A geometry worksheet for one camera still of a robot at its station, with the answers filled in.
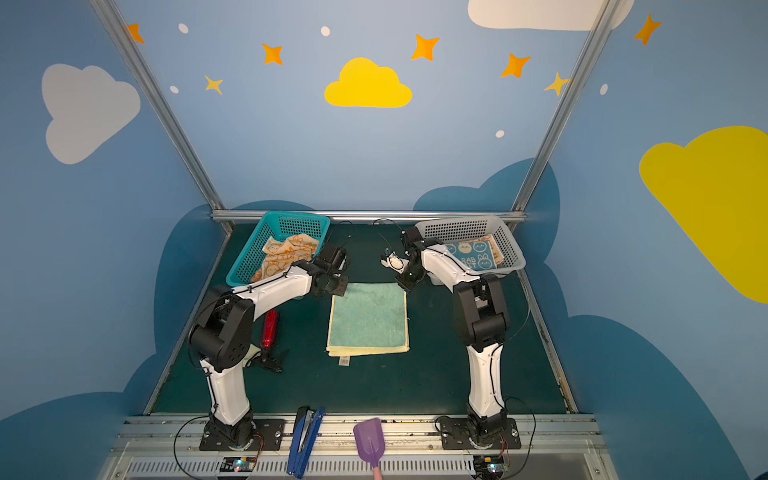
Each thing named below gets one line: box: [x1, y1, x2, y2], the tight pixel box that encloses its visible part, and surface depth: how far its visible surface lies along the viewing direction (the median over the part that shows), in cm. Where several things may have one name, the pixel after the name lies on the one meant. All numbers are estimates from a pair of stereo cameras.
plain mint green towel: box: [326, 282, 409, 366], surface depth 96 cm
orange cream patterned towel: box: [251, 234, 319, 283], surface depth 110 cm
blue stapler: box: [286, 406, 326, 479], surface depth 75 cm
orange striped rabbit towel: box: [464, 234, 505, 265], surface depth 112 cm
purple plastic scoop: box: [353, 418, 386, 468], surface depth 75 cm
